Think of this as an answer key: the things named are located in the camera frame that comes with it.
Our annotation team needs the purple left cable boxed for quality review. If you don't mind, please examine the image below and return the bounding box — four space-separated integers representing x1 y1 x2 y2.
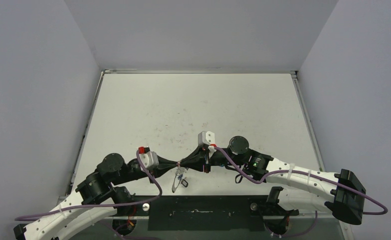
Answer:
14 149 164 240

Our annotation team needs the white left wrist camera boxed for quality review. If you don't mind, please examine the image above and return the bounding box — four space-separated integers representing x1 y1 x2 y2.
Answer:
138 146 159 171

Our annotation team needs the silver metal key plate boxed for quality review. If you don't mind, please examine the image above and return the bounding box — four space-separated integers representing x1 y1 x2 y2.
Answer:
171 166 187 193

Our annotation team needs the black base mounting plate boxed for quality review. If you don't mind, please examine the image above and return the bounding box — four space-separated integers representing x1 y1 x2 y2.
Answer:
112 195 299 234

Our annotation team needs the purple cable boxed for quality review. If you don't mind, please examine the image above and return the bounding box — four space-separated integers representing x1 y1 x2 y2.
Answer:
210 145 389 239
14 149 164 240

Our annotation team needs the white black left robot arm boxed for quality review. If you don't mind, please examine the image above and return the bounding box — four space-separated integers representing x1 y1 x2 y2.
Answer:
13 147 180 240

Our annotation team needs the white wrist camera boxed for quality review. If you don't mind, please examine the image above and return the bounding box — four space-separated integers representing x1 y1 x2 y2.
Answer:
197 131 216 146
138 146 159 171

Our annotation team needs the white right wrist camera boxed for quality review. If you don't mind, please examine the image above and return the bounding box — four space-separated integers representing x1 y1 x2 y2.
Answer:
197 131 216 146

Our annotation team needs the black key tag white label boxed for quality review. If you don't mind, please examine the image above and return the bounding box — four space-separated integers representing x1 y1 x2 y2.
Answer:
181 179 189 188

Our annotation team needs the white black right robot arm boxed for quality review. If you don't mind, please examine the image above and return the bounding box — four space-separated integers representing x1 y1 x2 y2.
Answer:
179 134 366 225

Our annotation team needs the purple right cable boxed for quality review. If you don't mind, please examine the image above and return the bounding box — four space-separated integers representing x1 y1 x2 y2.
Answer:
210 145 389 239

